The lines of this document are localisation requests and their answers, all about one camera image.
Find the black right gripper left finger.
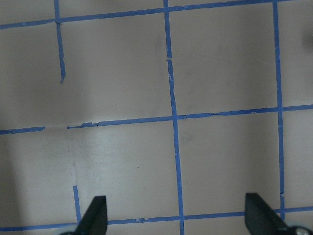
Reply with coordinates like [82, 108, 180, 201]
[75, 196, 108, 235]

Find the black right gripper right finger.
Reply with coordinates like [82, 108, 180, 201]
[245, 193, 288, 235]

